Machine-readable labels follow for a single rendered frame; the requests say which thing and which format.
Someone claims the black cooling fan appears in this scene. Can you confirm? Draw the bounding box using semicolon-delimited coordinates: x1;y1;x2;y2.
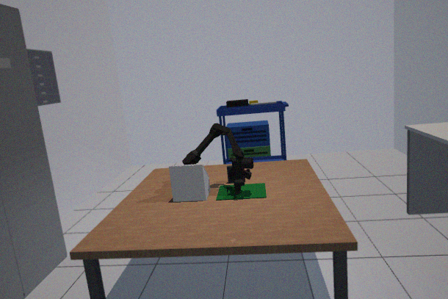
227;165;234;184

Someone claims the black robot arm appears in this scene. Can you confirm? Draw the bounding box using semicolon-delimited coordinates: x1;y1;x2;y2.
182;123;253;179

